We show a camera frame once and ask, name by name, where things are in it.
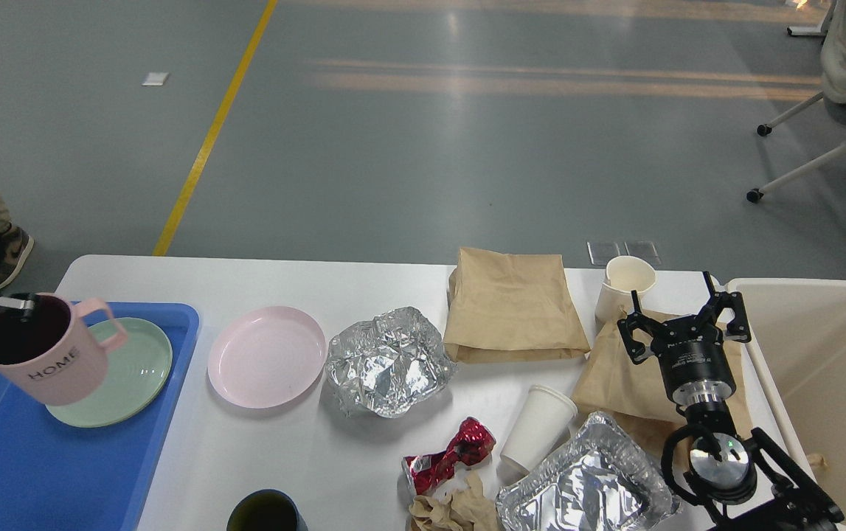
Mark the white paper cup upright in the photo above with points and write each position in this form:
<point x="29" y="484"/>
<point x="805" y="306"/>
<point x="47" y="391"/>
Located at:
<point x="622" y="276"/>

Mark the pink plate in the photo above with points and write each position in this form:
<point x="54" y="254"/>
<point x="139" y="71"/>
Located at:
<point x="267" y="358"/>

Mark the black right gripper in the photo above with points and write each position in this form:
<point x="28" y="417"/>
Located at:
<point x="694" y="361"/>

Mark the crushed red can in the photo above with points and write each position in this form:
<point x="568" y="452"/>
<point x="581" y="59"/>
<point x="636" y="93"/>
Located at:
<point x="471" y="444"/>

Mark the white paper cup lying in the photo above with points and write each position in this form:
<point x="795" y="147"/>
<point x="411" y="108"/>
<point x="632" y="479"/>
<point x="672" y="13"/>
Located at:
<point x="543" y="418"/>

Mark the blue plastic tray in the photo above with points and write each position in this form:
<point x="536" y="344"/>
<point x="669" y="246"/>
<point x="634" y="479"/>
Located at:
<point x="58" y="477"/>

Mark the white desk leg far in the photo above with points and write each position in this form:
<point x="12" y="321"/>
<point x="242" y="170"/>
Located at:
<point x="819" y="30"/>

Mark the pink HOME mug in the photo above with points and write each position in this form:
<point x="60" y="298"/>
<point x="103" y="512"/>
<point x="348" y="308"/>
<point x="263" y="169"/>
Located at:
<point x="59" y="354"/>

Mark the crumpled brown paper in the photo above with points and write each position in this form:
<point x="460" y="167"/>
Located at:
<point x="465" y="509"/>

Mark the green plate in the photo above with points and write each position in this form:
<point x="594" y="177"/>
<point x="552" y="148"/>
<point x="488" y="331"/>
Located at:
<point x="137" y="372"/>

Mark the floor outlet plates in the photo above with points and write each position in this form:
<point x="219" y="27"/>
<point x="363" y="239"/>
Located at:
<point x="602" y="252"/>

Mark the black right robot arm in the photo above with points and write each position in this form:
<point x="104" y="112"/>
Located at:
<point x="744" y="483"/>

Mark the brown paper bag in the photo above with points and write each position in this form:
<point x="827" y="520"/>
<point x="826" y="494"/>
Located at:
<point x="635" y="394"/>
<point x="511" y="308"/>

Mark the beige plastic bin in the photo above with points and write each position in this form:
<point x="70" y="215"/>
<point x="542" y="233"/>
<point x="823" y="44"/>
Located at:
<point x="798" y="347"/>

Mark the crumpled aluminium foil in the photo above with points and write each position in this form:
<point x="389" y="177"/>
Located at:
<point x="388" y="364"/>

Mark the aluminium foil tray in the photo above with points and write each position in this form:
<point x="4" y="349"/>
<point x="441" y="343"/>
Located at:
<point x="600" y="479"/>

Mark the dark teal mug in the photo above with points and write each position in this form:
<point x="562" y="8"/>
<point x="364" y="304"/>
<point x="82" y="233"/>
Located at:
<point x="266" y="510"/>

